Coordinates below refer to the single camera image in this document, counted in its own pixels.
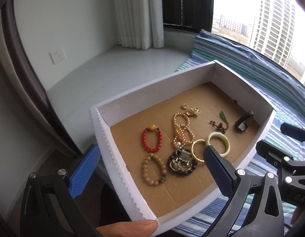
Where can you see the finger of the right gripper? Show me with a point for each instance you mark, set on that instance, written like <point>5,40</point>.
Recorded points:
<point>297,133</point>
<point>276,157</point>

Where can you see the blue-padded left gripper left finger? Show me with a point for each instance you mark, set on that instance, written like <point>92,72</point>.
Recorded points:
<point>82,169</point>

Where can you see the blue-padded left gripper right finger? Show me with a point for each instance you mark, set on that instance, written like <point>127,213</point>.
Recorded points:
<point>221,170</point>

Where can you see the pale jade bangle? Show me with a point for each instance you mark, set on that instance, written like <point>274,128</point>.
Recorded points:
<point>219,138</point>

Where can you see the gold rhinestone bangle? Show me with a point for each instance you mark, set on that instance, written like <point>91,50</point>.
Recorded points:
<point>197,150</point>

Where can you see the silver rings cluster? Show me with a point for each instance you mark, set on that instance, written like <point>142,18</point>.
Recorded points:
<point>180,161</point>

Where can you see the gold chain earrings cluster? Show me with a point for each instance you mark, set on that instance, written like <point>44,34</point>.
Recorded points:
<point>190,112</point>

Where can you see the white cardboard box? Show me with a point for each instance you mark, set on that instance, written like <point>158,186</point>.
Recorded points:
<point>137,131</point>

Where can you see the right hand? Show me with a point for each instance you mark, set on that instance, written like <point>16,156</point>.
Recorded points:
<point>296,215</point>

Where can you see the left white curtain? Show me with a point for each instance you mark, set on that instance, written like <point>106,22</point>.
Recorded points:
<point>140,23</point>

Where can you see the white wall socket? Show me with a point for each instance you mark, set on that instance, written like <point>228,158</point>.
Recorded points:
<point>57,55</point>

